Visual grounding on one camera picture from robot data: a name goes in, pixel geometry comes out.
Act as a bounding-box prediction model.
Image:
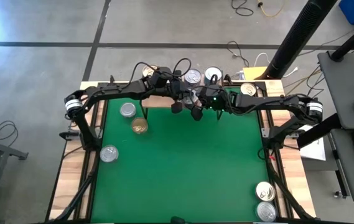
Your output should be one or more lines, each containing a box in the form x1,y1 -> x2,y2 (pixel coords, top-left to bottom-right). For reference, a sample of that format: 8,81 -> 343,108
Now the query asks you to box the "pink label seafood can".
184,68 -> 202,85

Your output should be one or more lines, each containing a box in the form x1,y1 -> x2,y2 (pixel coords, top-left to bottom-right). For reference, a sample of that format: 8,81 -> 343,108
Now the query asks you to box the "yellow blue label can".
204,65 -> 223,85

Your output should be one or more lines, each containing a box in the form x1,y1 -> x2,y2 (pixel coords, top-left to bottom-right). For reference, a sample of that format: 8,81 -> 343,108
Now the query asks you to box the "gold lid seafood can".
141,64 -> 159,78

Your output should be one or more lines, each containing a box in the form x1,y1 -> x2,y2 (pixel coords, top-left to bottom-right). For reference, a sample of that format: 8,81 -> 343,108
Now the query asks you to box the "flat seafood can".
240,82 -> 257,96

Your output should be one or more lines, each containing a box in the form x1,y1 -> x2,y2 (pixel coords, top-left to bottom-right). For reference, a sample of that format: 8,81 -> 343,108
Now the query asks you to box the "silver lid seafood can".
119,102 -> 137,118
256,201 -> 277,222

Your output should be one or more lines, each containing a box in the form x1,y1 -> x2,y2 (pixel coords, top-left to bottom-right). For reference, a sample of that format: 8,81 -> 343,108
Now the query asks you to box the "green label seafood can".
131,116 -> 149,135

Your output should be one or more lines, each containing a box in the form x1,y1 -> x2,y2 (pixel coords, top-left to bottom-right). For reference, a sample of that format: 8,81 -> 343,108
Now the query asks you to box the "white label seafood can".
100,144 -> 119,163

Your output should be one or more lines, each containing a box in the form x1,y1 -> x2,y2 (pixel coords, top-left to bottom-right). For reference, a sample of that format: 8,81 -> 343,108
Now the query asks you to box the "yellow box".
242,66 -> 269,78

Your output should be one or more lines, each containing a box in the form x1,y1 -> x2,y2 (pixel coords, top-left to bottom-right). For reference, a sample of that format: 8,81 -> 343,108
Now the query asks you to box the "green table mat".
91,86 -> 272,223

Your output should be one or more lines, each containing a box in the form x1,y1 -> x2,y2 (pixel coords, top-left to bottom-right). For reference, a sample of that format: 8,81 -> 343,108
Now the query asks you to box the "silver can bottom right upper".
255,180 -> 276,202

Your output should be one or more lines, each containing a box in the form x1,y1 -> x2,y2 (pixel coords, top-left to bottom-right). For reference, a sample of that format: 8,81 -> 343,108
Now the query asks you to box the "black clamp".
58,130 -> 81,141

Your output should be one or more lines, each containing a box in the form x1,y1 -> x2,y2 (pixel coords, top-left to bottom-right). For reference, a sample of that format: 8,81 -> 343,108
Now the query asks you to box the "black perforated tower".
262,0 -> 339,80

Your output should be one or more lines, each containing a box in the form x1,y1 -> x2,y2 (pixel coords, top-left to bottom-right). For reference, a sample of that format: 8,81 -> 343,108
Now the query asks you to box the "black diagonal bar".
296,112 -> 342,149

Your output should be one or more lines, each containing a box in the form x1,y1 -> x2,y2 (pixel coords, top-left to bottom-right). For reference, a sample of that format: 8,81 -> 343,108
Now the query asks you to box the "white paper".
293,123 -> 327,162

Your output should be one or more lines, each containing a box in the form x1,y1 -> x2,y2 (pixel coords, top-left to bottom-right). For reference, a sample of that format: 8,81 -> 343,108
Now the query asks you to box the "grey furniture leg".
0,135 -> 29,215

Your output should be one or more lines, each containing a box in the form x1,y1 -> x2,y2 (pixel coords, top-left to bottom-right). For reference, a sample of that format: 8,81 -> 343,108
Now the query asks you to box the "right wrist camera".
190,107 -> 204,122

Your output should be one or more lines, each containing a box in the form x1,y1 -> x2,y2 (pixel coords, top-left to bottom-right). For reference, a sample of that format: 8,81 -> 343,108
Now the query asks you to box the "wooden shelf black frame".
141,90 -> 227,121

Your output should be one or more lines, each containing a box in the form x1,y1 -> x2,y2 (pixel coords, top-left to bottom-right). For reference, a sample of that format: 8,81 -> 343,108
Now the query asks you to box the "black table frame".
44,81 -> 319,224

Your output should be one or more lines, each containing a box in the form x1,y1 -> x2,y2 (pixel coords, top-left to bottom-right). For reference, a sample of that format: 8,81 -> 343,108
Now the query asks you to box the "white floor cable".
253,52 -> 271,68

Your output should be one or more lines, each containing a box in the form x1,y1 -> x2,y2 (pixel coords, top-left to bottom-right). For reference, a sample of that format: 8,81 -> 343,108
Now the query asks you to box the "grey bracket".
281,127 -> 300,139

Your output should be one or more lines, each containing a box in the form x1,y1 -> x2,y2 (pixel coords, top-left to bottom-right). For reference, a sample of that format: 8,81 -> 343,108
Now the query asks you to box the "yellow floor cable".
257,0 -> 282,18

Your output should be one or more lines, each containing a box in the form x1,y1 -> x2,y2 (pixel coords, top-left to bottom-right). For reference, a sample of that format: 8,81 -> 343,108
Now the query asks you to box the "black diagonal frame strut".
57,161 -> 98,222
268,167 -> 316,220

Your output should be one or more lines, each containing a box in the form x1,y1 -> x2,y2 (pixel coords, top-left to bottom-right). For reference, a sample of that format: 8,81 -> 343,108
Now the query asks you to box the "black floor cable loop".
0,120 -> 19,144

